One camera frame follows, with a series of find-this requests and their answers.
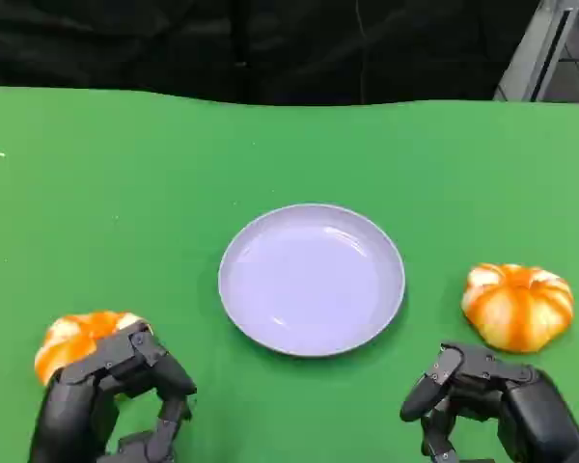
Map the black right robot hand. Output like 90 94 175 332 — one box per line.
399 341 579 463

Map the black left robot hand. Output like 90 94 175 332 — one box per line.
27 322 198 463

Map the orange white toy bread roll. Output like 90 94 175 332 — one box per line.
460 262 575 355
33 311 154 387

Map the green table cloth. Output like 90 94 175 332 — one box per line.
0 85 579 463

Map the lilac plate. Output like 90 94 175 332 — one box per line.
217 203 407 359

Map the black backdrop cloth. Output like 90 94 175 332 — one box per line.
0 0 544 107

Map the grey metal frame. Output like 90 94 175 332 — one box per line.
492 0 579 105

